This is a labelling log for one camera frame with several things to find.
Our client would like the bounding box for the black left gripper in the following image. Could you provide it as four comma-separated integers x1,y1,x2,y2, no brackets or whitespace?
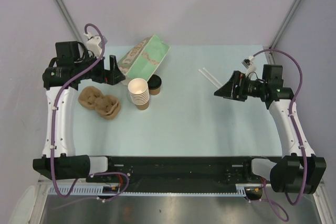
75,50,124,85

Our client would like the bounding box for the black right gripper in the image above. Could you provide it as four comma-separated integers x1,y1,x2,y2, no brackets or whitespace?
214,70,267,102

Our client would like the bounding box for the printed green paper bag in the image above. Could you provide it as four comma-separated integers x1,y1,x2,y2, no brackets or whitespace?
118,35,170,86

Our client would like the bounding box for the black plastic cup lid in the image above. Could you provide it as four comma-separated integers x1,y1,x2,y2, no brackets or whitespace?
148,74,162,90

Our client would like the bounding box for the single brown paper cup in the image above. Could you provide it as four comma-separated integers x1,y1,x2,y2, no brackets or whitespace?
149,88,161,95

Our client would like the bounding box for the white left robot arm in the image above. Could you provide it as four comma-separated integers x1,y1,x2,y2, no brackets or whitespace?
33,36,125,182

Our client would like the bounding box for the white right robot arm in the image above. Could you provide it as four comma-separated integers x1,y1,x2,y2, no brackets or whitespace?
214,65,327,194

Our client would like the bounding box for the stack of brown paper cups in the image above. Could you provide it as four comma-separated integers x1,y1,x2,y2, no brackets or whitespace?
128,78,150,110

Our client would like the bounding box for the brown pulp cup carrier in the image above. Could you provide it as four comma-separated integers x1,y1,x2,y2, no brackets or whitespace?
78,86,121,120

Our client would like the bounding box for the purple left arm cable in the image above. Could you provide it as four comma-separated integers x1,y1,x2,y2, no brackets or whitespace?
51,23,131,206

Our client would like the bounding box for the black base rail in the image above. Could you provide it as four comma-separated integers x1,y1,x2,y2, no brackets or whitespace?
86,156,261,194

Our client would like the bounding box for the white slotted cable duct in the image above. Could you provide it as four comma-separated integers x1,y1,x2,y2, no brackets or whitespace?
49,186,249,196

